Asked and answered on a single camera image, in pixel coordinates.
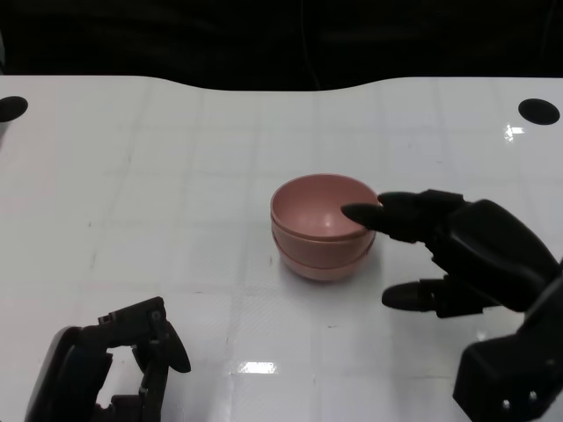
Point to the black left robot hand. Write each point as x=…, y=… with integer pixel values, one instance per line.
x=66, y=373

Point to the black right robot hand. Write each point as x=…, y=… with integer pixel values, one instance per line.
x=484, y=246

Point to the black round table grommet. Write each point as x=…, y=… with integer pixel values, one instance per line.
x=12, y=108
x=538, y=112

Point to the black cloth backdrop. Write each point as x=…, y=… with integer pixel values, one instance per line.
x=176, y=35

